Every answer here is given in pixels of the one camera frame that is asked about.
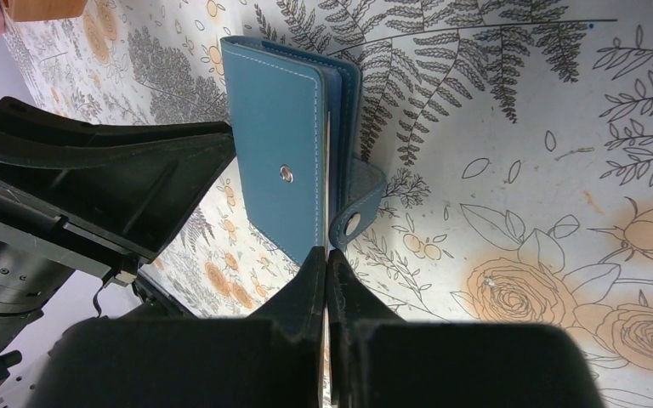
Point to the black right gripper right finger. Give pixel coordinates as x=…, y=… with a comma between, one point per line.
x=381, y=360

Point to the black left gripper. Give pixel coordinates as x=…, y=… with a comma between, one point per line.
x=91, y=197

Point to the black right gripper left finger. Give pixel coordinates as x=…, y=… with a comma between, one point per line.
x=270, y=358

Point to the blue leather card holder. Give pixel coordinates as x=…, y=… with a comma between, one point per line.
x=279, y=98

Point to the wooden compartment tray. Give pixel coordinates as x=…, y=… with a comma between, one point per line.
x=43, y=10

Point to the floral table mat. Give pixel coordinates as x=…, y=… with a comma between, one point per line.
x=516, y=137

